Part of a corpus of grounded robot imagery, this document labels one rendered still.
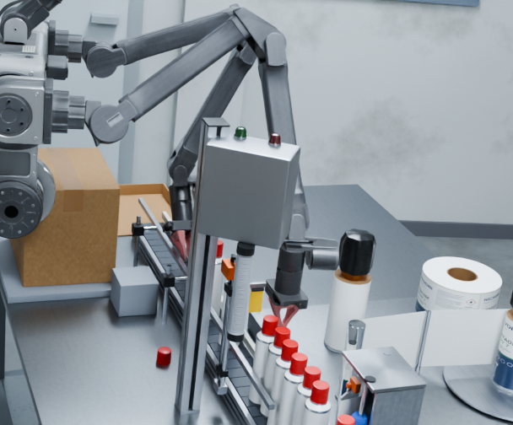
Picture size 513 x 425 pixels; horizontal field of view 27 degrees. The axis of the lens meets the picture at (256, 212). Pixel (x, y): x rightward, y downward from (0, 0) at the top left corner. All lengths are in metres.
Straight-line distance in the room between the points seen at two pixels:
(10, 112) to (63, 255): 0.67
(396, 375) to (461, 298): 0.69
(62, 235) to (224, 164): 0.81
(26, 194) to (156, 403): 0.57
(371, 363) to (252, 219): 0.36
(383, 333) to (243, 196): 0.53
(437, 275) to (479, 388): 0.34
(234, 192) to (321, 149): 3.18
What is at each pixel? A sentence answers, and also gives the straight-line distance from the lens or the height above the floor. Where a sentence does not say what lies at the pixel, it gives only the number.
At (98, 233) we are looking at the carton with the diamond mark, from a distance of 2.76.
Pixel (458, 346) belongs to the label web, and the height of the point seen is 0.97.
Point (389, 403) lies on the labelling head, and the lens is 1.98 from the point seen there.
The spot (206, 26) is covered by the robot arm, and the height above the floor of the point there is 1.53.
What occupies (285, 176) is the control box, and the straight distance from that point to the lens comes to 2.01.
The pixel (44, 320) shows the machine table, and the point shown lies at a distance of 2.69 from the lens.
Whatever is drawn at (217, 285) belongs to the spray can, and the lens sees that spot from 2.58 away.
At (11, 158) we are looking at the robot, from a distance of 2.52.
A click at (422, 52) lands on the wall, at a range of 5.20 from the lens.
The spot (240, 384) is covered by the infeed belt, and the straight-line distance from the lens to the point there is 2.39.
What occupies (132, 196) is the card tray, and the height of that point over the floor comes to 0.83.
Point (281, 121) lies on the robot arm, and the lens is 2.25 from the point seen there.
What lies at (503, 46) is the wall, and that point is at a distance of 5.33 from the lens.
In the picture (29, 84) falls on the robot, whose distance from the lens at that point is 2.22.
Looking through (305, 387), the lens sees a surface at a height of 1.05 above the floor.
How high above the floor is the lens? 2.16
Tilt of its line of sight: 23 degrees down
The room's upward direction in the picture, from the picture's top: 7 degrees clockwise
